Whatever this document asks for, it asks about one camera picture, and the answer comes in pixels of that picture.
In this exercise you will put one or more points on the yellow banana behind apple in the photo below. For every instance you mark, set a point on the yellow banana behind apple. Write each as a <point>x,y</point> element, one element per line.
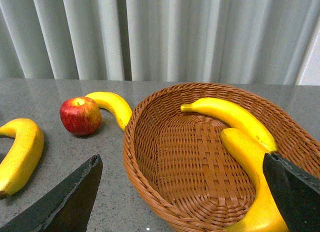
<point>115,104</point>

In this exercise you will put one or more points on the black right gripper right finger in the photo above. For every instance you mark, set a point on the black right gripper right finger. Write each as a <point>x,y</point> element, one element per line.
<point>295,192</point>

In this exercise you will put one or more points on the yellow banana in basket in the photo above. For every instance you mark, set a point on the yellow banana in basket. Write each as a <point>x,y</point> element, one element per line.
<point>235,116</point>

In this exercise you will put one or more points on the red apple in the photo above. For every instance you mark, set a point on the red apple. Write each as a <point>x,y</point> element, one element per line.
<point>80,116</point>

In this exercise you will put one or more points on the grey pleated curtain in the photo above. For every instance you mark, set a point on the grey pleated curtain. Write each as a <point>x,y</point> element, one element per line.
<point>226,41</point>

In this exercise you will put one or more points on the yellow banana table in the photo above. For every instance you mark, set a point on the yellow banana table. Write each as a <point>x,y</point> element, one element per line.
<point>18,165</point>

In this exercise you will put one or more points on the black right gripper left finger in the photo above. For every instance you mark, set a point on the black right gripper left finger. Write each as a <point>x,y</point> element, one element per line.
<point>67,207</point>

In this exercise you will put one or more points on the yellow banana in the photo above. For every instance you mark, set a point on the yellow banana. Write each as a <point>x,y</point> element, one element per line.
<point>115,104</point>
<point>235,116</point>
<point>263,214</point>

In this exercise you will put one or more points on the brown wicker basket right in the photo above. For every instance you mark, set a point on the brown wicker basket right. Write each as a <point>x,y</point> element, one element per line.
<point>178,165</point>

